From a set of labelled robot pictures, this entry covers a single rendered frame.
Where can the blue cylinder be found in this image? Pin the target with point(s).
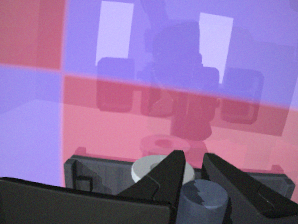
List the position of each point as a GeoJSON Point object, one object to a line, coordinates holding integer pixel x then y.
{"type": "Point", "coordinates": [202, 202]}

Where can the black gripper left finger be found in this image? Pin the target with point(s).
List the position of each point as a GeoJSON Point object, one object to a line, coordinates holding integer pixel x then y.
{"type": "Point", "coordinates": [153, 199]}

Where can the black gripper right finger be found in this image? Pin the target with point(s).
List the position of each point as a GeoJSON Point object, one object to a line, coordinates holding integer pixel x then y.
{"type": "Point", "coordinates": [250, 202]}

